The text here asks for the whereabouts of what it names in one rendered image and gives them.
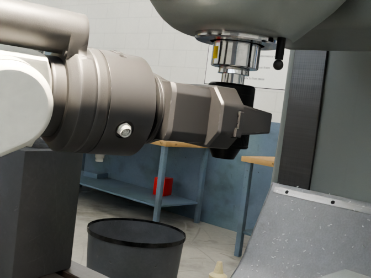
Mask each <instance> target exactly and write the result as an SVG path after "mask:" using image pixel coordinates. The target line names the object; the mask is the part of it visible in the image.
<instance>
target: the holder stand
mask: <svg viewBox="0 0 371 278"><path fill-rule="evenodd" d="M82 159H83V153H73V152H55V151H53V150H51V149H50V148H49V146H48V145H47V144H46V143H45V141H44V140H43V139H42V138H41V137H39V138H38V139H36V140H35V142H34V143H33V145H32V147H28V146H26V147H24V148H21V149H19V150H17V151H14V152H12V153H9V154H6V155H4V156H1V157H0V278H38V277H41V276H45V275H48V274H52V273H55V272H58V271H62V270H66V269H69V268H70V267H71V258H72V248H73V239H74V233H75V223H76V213H77V204H78V194H79V188H80V178H81V169H82Z"/></svg>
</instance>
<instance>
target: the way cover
mask: <svg viewBox="0 0 371 278"><path fill-rule="evenodd" d="M302 191H303V192H302ZM277 196H278V197H277ZM292 200H293V201H292ZM349 201H351V202H350V203H348V202H349ZM296 202H297V203H296ZM295 203H296V204H295ZM285 204H286V205H285ZM284 205H285V206H284ZM362 206H364V207H362ZM314 207H315V208H314ZM298 208H299V209H300V211H299V209H298ZM361 208H362V209H361ZM292 209H293V210H294V211H293V210H292ZM354 210H355V211H354ZM272 211H273V212H272ZM276 213H277V214H276ZM302 214H303V215H302ZM315 216H316V217H315ZM303 218H304V219H303ZM283 219H284V220H283ZM314 219H316V220H314ZM367 219H369V220H370V221H368V220H367ZM268 223H269V225H268ZM286 224H287V225H286ZM330 224H332V225H330ZM327 225H330V226H327ZM320 226H321V229H320ZM363 226H364V227H363ZM264 231H265V232H264ZM263 232H264V233H263ZM283 233H284V235H282V234H283ZM345 234H346V236H345ZM279 236H280V237H279ZM274 238H275V239H274ZM273 239H274V240H273ZM277 239H278V240H277ZM280 239H281V240H280ZM287 239H288V240H287ZM296 239H297V241H296ZM310 239H311V240H310ZM285 240H287V242H286V241H285ZM307 240H308V241H307ZM343 241H344V242H343ZM272 242H273V243H275V244H273V243H272ZM257 244H258V245H257ZM311 245H312V246H311ZM362 245H364V246H365V248H364V247H363V246H362ZM353 246H354V247H353ZM322 247H323V248H324V249H325V250H323V249H322ZM289 248H290V249H289ZM304 250H306V251H305V252H303V251H304ZM276 251H278V252H276ZM333 252H335V253H334V254H333ZM274 256H276V257H274ZM283 256H284V257H285V258H283ZM272 257H274V258H272ZM258 260H259V261H258ZM297 260H298V261H297ZM341 261H342V262H341ZM283 263H284V264H283ZM257 264H258V266H257ZM268 264H269V265H268ZM297 264H300V265H297ZM252 265H253V266H252ZM271 265H272V266H271ZM293 265H294V266H293ZM292 266H293V267H292ZM287 267H288V268H287ZM252 269H253V270H252ZM344 269H347V270H350V271H353V272H356V273H359V274H362V275H365V276H369V277H371V203H368V202H363V201H358V200H353V199H348V198H345V197H340V196H334V195H328V194H325V193H320V192H317V191H311V190H306V189H302V188H296V187H293V186H288V185H283V184H278V183H274V182H272V184H271V187H270V188H269V191H268V194H267V196H266V199H265V201H264V204H263V206H262V209H261V211H260V213H259V216H258V219H257V221H256V224H255V226H254V229H253V231H252V234H251V236H250V239H249V241H248V243H247V246H246V249H245V251H244V254H243V256H242V258H241V260H240V262H239V264H238V266H237V268H236V269H235V271H234V272H233V274H232V275H231V277H230V278H248V276H249V278H317V277H321V275H322V276H325V275H328V274H331V273H334V272H338V271H341V270H344ZM282 271H283V272H282ZM317 272H318V273H320V274H318V273H317ZM274 273H275V274H274ZM275 276H276V277H275Z"/></svg>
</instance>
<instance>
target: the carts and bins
mask: <svg viewBox="0 0 371 278"><path fill-rule="evenodd" d="M87 232H88V242H87V266H86V267H87V268H90V269H92V270H94V271H96V272H98V273H100V274H103V275H105V276H107V277H109V278H177V275H178V269H179V263H180V260H181V254H182V249H183V243H184V242H185V240H186V234H185V233H184V232H183V231H182V230H180V229H178V228H176V227H173V226H171V225H168V224H164V223H160V222H155V221H149V220H141V219H135V218H104V219H99V220H95V221H92V222H90V223H89V224H88V225H87Z"/></svg>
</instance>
